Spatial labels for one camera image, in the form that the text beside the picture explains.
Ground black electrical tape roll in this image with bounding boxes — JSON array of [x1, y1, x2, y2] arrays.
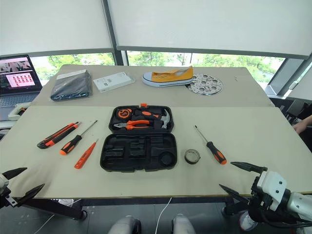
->
[[184, 149, 201, 165]]

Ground perforated round metal plate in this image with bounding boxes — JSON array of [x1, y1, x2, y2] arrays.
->
[[185, 73, 224, 96]]

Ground flat white packaged box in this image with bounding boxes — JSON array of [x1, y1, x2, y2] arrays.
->
[[93, 71, 136, 93]]

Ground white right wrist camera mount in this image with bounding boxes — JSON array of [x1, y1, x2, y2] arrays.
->
[[256, 171, 292, 212]]

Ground person in black clothes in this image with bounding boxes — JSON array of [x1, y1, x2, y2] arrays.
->
[[292, 116, 312, 148]]

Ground claw hammer orange black handle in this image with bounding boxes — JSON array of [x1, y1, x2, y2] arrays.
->
[[135, 108, 173, 130]]

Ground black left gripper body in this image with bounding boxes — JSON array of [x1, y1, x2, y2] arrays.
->
[[0, 186, 19, 209]]

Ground grey window pillar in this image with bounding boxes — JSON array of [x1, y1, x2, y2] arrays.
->
[[101, 0, 129, 67]]

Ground orange black utility knife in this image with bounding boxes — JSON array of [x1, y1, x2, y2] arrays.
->
[[37, 121, 81, 150]]

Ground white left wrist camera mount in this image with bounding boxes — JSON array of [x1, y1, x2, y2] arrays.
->
[[0, 172, 11, 194]]

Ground black chair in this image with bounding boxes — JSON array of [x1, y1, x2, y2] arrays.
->
[[267, 96, 312, 128]]

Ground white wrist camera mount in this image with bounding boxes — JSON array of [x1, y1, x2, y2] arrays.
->
[[0, 172, 11, 194], [256, 171, 292, 212]]

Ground thin white cable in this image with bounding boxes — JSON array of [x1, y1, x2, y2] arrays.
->
[[155, 197, 173, 234]]

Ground orange handled pliers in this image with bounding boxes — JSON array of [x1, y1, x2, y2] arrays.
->
[[113, 119, 155, 133]]

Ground black tool case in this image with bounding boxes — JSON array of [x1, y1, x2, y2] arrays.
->
[[99, 103, 178, 173]]

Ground orange voltage tester pen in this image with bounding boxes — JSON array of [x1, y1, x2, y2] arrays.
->
[[74, 138, 99, 170]]

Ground open laptop computer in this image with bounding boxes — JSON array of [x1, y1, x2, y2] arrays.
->
[[0, 54, 43, 121]]

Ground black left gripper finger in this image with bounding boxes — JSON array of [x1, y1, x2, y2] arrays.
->
[[16, 183, 46, 205], [1, 167, 28, 181]]

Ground grey rounded shape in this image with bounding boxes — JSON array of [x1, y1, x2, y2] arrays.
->
[[108, 215, 142, 234], [171, 214, 196, 234]]

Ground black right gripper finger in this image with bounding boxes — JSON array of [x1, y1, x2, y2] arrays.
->
[[230, 161, 268, 175], [218, 184, 251, 205]]

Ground orange black handled screwdriver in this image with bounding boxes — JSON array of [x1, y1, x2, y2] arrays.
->
[[59, 119, 98, 156], [194, 125, 228, 166]]

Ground red white shoe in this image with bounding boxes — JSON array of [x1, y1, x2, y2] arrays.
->
[[238, 211, 258, 232]]

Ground orange black tape measure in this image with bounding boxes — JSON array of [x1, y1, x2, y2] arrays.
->
[[116, 108, 133, 120]]

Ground black table leg frame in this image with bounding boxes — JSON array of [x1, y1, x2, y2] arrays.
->
[[218, 196, 252, 216], [14, 197, 89, 221]]

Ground yellow canvas sneaker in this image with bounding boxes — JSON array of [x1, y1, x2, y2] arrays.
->
[[142, 66, 195, 87]]

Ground wide white roller blind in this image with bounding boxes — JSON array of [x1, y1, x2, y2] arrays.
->
[[106, 0, 312, 60]]

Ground dark folded cloth in bag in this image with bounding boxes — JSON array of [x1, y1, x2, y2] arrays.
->
[[49, 69, 94, 102]]

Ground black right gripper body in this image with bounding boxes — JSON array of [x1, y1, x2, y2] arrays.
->
[[248, 175, 273, 215]]

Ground white handheld device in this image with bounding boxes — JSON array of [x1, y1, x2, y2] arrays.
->
[[8, 102, 31, 121]]

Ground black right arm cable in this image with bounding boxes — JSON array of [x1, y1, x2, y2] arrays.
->
[[248, 206, 312, 231]]

